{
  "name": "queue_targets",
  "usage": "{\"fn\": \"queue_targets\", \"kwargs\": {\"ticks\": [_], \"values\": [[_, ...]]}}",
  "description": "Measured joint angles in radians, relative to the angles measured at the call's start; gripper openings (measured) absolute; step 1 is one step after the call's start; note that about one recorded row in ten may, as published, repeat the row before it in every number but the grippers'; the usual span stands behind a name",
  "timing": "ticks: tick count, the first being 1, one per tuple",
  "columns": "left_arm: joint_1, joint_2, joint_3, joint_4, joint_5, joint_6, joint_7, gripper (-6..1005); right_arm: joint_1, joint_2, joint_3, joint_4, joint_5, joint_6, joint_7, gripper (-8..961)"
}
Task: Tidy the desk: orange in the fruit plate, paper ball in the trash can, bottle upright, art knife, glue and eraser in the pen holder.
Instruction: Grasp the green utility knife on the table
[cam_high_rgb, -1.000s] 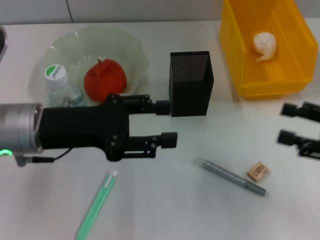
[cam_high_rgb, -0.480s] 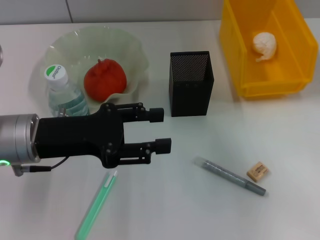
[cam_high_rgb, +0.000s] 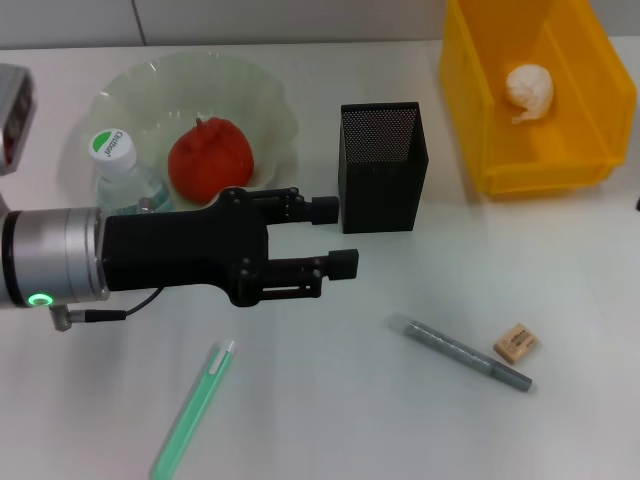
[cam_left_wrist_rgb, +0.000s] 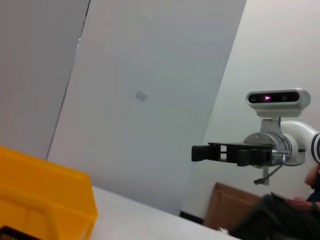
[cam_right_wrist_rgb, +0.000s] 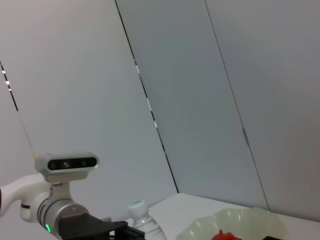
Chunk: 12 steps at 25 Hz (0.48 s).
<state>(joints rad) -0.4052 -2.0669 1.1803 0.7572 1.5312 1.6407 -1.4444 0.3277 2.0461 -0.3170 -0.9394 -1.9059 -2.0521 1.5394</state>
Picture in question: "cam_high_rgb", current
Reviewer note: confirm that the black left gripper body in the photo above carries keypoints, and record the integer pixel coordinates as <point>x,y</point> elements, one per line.
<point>185,250</point>

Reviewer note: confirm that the black mesh pen holder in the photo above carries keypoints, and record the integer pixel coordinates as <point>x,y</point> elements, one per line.
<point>382,165</point>

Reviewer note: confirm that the green pen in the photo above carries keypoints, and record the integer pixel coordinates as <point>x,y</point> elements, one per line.
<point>200,395</point>

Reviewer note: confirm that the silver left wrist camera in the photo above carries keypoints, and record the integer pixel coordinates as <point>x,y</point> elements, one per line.
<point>15,120</point>

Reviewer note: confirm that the clear bottle with green label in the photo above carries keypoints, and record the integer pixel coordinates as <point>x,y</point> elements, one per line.
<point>112,150</point>

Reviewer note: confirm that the beige eraser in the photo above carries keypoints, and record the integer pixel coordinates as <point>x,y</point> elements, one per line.
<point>516,342</point>

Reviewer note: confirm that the yellow plastic bin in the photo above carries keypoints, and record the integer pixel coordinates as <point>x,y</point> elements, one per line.
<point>475,125</point>

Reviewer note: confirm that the grey marker pen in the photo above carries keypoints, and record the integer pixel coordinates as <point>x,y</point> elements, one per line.
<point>450,347</point>

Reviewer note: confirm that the white paper ball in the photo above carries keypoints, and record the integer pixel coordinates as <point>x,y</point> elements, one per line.
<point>530,90</point>

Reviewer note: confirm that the red-orange toy orange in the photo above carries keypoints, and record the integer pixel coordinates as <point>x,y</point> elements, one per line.
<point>210,160</point>

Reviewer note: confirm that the pale green glass fruit plate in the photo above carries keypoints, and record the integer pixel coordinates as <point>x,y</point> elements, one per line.
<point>150,90</point>

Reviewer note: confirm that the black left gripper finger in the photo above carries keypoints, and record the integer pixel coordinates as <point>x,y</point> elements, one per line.
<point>344,262</point>
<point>325,210</point>

